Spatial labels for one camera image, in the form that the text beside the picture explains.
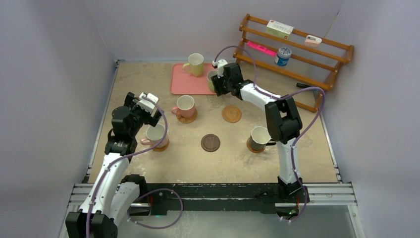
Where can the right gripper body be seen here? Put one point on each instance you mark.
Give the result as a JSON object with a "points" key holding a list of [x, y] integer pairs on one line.
{"points": [[221, 84]]}

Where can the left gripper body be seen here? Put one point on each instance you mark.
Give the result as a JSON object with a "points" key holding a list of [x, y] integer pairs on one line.
{"points": [[135, 106]]}

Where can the green mug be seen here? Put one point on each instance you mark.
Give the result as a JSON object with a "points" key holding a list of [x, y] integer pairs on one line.
{"points": [[210, 85]]}

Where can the pink mug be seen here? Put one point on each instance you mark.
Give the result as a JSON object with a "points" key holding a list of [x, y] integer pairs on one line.
{"points": [[154, 135], [185, 107]]}

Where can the woven rattan coaster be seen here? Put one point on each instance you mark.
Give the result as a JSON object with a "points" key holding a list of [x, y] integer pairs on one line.
{"points": [[187, 120], [231, 114]]}

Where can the pink mug front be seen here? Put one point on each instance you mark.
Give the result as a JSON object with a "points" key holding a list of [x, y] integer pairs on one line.
{"points": [[185, 107]]}

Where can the smooth light wooden coaster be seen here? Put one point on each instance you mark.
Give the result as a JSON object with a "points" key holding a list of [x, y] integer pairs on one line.
{"points": [[163, 146]]}

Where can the black mug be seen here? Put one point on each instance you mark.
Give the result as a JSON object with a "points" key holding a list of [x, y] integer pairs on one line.
{"points": [[260, 137]]}

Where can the dark walnut wooden coaster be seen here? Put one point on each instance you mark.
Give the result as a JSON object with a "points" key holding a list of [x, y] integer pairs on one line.
{"points": [[210, 142]]}

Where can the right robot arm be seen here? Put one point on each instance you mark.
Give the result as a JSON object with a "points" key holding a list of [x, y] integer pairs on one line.
{"points": [[283, 123]]}

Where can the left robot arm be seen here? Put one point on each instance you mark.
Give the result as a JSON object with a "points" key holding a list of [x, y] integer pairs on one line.
{"points": [[111, 195]]}

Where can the yellow mug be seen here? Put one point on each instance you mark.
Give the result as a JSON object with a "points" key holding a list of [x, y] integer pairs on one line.
{"points": [[195, 65]]}

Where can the pink plastic tray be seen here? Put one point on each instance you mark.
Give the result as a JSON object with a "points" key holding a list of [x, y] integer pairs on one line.
{"points": [[183, 83]]}

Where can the pink highlighter marker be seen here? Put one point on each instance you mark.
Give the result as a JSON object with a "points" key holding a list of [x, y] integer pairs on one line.
{"points": [[261, 49]]}

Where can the blue white round jar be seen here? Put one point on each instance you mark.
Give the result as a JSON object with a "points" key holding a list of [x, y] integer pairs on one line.
{"points": [[283, 55]]}

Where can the white green box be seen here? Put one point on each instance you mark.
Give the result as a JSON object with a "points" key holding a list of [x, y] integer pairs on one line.
{"points": [[279, 29]]}

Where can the black blue marker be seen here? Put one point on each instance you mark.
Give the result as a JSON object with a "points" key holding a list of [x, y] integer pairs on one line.
{"points": [[305, 87]]}

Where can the wooden tiered shelf rack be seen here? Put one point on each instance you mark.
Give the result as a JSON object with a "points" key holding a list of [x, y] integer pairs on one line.
{"points": [[318, 67]]}

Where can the small pink white case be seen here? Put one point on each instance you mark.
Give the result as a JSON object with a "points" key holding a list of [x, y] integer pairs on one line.
{"points": [[313, 41]]}

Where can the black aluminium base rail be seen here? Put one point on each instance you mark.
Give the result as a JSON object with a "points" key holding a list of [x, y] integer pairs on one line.
{"points": [[266, 198]]}

